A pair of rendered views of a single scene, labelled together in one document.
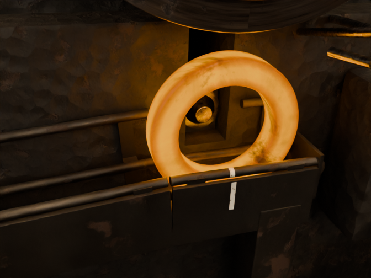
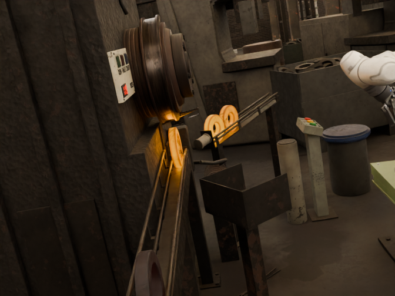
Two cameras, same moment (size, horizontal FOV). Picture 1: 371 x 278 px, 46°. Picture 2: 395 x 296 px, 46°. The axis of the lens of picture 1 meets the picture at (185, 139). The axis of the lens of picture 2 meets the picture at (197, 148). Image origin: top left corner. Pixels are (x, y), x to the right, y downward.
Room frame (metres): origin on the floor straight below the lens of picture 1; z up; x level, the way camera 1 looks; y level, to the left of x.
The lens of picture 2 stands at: (-0.42, 1.88, 1.26)
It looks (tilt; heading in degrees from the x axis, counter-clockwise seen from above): 14 degrees down; 292
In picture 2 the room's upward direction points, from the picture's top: 11 degrees counter-clockwise
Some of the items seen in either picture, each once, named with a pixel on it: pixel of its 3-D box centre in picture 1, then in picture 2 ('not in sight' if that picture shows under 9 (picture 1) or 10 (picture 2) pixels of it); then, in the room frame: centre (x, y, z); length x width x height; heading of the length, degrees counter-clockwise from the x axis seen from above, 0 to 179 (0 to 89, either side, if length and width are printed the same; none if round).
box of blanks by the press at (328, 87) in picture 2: not in sight; (332, 97); (0.00, -2.77, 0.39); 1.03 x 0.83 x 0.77; 33
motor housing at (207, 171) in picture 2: not in sight; (222, 211); (0.44, -0.40, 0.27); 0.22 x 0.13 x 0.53; 108
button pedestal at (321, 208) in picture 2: not in sight; (315, 168); (-0.02, -0.92, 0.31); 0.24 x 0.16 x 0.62; 108
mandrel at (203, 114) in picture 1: (185, 91); not in sight; (0.62, 0.00, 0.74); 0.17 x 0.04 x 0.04; 18
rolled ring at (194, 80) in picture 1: (223, 128); (176, 147); (0.48, -0.05, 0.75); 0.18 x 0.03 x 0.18; 107
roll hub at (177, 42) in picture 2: not in sight; (183, 66); (0.38, -0.08, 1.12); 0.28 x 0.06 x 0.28; 108
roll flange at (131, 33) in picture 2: not in sight; (143, 73); (0.55, -0.02, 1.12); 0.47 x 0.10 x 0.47; 108
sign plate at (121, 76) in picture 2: not in sight; (122, 74); (0.47, 0.31, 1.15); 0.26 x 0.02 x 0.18; 108
